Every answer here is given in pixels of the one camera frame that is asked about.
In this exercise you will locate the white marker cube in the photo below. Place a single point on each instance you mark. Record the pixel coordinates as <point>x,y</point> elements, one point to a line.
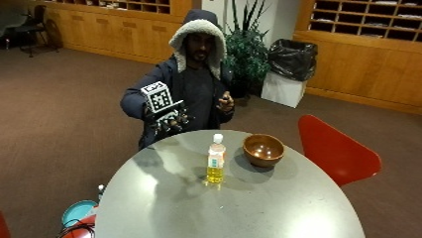
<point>159,95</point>

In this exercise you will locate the the person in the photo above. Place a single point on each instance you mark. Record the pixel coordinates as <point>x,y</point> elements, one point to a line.
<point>197,82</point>

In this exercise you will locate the plastic bottle with yellow liquid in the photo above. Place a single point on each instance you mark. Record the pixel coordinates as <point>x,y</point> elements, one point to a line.
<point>216,158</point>

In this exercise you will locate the brown wooden bowl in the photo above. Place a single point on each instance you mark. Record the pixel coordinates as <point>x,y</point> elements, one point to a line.
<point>262,150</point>

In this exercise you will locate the green potted plant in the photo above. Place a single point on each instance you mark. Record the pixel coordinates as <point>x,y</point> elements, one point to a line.
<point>246,56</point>

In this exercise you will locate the white bin with black bag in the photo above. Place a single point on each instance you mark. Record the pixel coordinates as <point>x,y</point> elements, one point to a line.
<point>290,71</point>

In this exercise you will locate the wooden cabinet with pigeonholes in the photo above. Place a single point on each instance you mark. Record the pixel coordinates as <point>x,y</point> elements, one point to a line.
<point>119,26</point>
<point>365,49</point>

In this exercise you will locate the teal round lid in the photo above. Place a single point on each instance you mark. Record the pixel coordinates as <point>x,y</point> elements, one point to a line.
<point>77,211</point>

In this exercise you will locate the black chair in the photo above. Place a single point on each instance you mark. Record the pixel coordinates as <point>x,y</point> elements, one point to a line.
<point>35,28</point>

